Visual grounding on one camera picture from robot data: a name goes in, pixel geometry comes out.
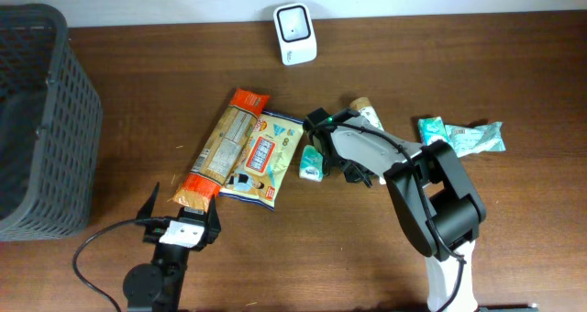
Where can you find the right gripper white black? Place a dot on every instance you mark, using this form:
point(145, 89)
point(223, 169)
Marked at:
point(355, 178)

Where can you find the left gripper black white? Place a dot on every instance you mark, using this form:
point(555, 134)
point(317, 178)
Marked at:
point(212, 228)

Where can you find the small teal white packet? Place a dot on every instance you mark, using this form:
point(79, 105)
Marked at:
point(311, 165)

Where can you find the white green tube beige cap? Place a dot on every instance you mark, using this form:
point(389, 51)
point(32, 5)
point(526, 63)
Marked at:
point(367, 112)

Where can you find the orange spaghetti package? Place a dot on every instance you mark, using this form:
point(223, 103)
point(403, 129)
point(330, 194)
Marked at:
point(221, 150)

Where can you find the small teal tissue box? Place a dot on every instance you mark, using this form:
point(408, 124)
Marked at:
point(432, 129)

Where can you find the teal tissue pouch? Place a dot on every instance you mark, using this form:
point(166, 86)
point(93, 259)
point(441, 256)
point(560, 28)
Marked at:
point(466, 141)

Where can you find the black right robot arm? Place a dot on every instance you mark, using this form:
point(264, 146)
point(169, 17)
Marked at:
point(437, 206)

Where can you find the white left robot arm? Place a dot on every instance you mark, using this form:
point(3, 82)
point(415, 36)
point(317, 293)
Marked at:
point(157, 285)

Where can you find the grey plastic mesh basket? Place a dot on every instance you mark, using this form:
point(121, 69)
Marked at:
point(51, 122)

